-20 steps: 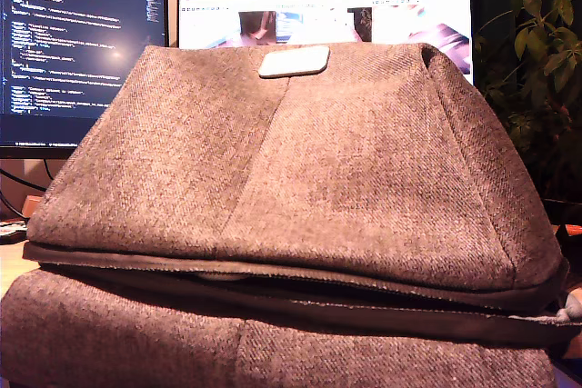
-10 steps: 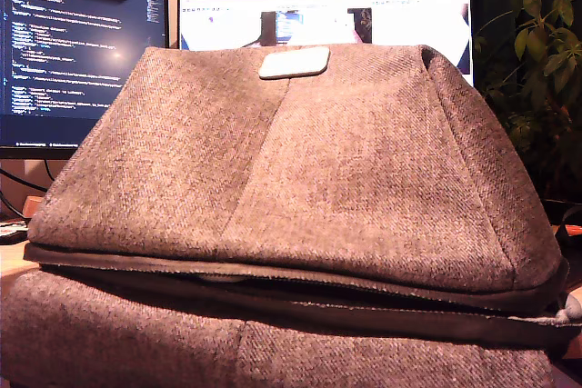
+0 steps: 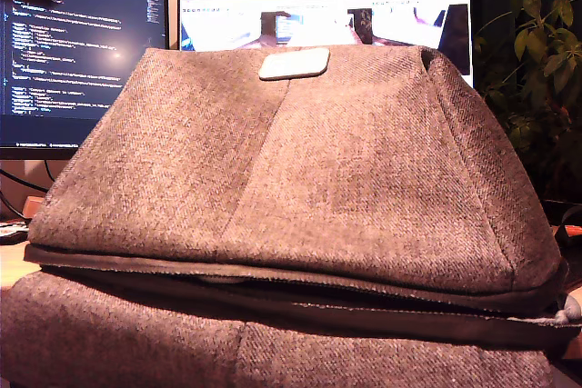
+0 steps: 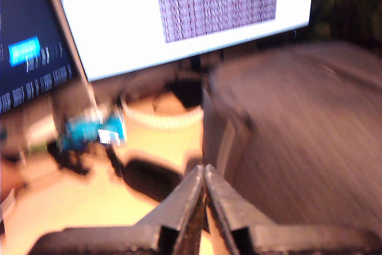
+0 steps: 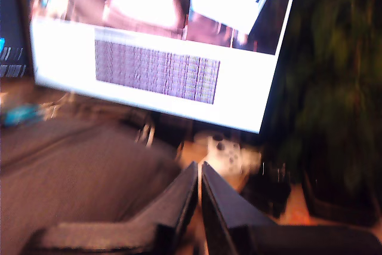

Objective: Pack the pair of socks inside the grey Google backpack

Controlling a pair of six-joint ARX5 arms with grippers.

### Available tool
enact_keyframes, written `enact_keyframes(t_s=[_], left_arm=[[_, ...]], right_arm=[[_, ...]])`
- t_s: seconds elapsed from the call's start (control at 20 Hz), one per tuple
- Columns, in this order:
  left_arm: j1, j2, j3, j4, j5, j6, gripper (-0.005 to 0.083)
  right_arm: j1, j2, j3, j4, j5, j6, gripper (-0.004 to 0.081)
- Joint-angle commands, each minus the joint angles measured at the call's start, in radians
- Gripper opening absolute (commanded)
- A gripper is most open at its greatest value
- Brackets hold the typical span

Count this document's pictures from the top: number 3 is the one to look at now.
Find grey fabric backpack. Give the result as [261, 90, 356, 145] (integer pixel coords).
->
[0, 44, 582, 388]

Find green leafy houseplant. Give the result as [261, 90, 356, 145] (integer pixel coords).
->
[472, 0, 582, 203]

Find monitor with dark code screen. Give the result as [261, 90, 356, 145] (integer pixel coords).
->
[0, 0, 170, 162]

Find black keyboard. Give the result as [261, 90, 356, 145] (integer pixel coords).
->
[0, 218, 30, 245]

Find small brown box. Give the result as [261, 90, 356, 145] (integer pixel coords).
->
[22, 195, 47, 220]

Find monitor with white screen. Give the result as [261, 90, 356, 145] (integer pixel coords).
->
[176, 0, 475, 89]

